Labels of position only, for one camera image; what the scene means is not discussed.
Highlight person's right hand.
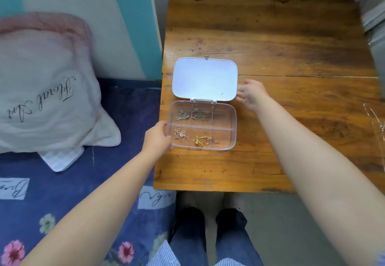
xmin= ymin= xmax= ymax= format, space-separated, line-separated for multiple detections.
xmin=236 ymin=79 xmax=271 ymax=113

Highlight person's left hand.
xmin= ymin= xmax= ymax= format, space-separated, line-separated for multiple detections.
xmin=141 ymin=121 xmax=175 ymax=157

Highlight clear plastic jewelry organizer box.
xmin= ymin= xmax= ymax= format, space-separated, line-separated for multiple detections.
xmin=164 ymin=55 xmax=239 ymax=151

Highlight person's left forearm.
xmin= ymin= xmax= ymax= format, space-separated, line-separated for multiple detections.
xmin=19 ymin=147 xmax=164 ymax=266

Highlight person's right forearm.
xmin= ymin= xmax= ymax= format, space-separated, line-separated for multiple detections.
xmin=254 ymin=96 xmax=385 ymax=266

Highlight wooden table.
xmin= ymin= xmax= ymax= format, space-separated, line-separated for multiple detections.
xmin=153 ymin=0 xmax=385 ymax=194

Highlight blue floral bed sheet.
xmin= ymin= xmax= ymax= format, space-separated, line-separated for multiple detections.
xmin=0 ymin=77 xmax=178 ymax=266

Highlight white checkered cloth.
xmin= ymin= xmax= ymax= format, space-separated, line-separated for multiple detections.
xmin=38 ymin=146 xmax=85 ymax=172

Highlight white pink pillow with script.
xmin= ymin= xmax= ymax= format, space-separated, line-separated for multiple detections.
xmin=0 ymin=12 xmax=121 ymax=154

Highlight person's blue jeans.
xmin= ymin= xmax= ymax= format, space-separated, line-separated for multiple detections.
xmin=169 ymin=207 xmax=263 ymax=266

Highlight person's striped shirt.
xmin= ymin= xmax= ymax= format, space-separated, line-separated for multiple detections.
xmin=146 ymin=240 xmax=245 ymax=266

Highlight clear acrylic stand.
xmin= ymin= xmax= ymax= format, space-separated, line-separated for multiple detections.
xmin=362 ymin=103 xmax=385 ymax=173

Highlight rose gold chain jewelry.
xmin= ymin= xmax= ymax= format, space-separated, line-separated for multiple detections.
xmin=173 ymin=127 xmax=189 ymax=141

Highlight dark silver chain jewelry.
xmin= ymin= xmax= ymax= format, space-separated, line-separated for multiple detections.
xmin=191 ymin=108 xmax=210 ymax=121

